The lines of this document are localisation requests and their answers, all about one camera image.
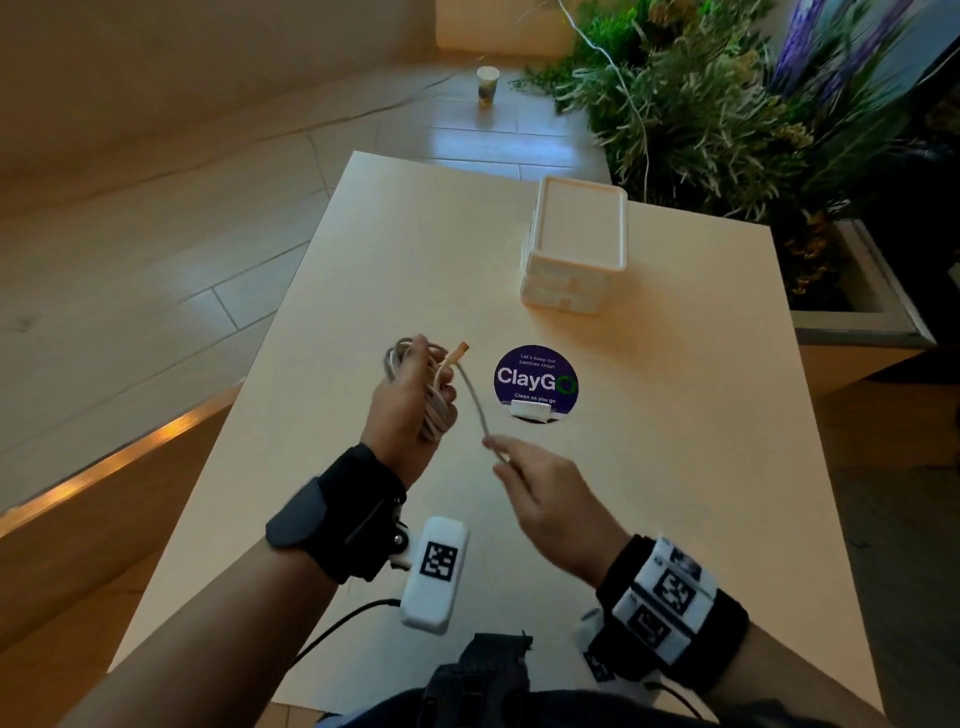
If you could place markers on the person's left hand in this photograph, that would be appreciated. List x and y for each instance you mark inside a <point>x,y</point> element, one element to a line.
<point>405,420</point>

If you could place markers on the black chest harness mount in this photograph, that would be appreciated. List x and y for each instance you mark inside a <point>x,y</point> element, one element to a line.
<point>472,686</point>

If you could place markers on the person's dark clothing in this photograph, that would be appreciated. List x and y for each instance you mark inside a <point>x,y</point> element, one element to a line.
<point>600,712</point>

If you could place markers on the person's left forearm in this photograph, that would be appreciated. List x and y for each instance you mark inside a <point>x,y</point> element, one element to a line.
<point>210,645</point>

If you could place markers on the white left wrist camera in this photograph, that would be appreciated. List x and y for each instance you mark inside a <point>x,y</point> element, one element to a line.
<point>431,607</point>

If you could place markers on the brown wooden bench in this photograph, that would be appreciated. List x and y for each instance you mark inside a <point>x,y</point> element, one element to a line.
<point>45,570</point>

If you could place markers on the white plastic drawer box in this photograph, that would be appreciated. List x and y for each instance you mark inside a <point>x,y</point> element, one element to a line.
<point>581,221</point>

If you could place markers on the grey wooden planter box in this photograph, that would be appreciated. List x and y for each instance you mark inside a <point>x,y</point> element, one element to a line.
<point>870,330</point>

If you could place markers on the person's right hand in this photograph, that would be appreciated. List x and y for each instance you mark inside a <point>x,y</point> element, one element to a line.
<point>562,517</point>

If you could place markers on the green potted plants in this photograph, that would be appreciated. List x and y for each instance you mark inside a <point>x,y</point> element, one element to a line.
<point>720,127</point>

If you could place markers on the round purple sticker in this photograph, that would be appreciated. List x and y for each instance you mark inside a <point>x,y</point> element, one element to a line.
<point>532,364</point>

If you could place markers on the paper cup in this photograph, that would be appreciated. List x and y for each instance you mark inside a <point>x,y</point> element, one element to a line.
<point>488,86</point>

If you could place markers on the black left wristband with markers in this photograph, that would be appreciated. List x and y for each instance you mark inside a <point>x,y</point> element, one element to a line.
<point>352,510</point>

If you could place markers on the person's right forearm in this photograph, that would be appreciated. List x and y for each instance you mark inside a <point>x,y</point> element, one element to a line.
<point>787,682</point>

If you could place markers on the black wristband with markers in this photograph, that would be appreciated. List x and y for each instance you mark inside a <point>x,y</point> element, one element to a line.
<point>352,510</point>
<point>727,637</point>

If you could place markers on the black right wristband with markers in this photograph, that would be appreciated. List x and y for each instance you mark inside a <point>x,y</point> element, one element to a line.
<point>727,637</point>

